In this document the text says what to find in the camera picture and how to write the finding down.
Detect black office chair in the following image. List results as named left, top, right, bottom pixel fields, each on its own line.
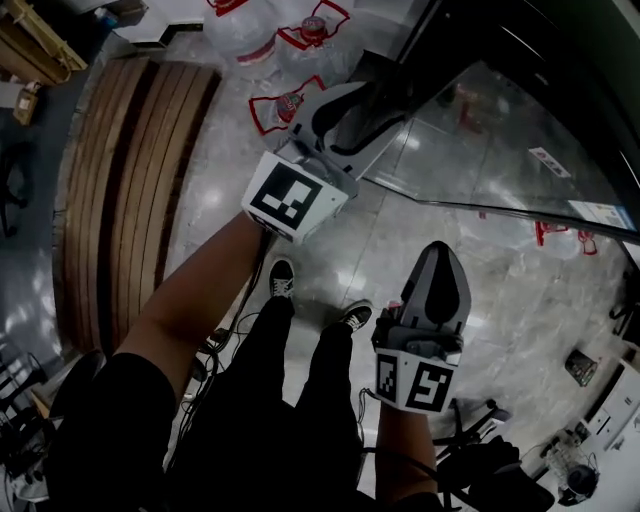
left=428, top=397, right=557, bottom=512

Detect person's black shirt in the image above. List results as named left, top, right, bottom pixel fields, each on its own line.
left=46, top=349, right=177, bottom=512

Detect large cardboard boxes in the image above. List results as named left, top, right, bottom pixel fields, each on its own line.
left=0, top=0, right=90, bottom=87

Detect person's left forearm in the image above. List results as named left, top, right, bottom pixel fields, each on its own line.
left=113, top=212, right=275, bottom=397

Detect small cardboard box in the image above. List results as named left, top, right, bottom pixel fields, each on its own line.
left=11, top=81, right=42, bottom=125

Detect person's left black shoe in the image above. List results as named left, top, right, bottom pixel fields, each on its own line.
left=268, top=258, right=297, bottom=302

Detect person's black trousers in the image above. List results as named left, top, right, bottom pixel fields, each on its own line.
left=163, top=295, right=365, bottom=512

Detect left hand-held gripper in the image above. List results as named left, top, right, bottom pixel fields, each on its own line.
left=240, top=81, right=407, bottom=245

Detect black glass-door fridge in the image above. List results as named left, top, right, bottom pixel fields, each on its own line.
left=360, top=0, right=640, bottom=244

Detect person's right forearm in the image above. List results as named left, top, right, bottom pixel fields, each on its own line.
left=373, top=398, right=440, bottom=502

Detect brown wooden slat platform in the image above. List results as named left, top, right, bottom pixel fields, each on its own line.
left=58, top=56, right=224, bottom=357

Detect blue white sticker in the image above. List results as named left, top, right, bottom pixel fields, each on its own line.
left=566, top=199, right=625, bottom=233

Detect white side table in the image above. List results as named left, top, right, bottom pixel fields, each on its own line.
left=518, top=349, right=640, bottom=507

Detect clear water jug red handle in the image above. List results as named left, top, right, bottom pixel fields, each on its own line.
left=248, top=74, right=327, bottom=140
left=276, top=0, right=352, bottom=77
left=532, top=219, right=571, bottom=249
left=203, top=0, right=277, bottom=67
left=574, top=229, right=602, bottom=258

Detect thick black cable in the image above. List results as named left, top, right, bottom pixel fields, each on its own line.
left=358, top=387, right=444, bottom=504

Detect person's black shoe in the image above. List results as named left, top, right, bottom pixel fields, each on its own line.
left=268, top=258, right=297, bottom=302
left=333, top=298, right=375, bottom=335

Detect black chair with thin legs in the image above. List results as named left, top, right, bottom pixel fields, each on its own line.
left=608, top=268, right=639, bottom=337

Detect thin black cable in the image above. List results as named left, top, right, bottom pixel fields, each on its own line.
left=175, top=233, right=274, bottom=454

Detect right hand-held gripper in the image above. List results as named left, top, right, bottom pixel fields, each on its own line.
left=372, top=241, right=473, bottom=415

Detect person's right black shoe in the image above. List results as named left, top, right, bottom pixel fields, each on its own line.
left=333, top=298, right=375, bottom=335

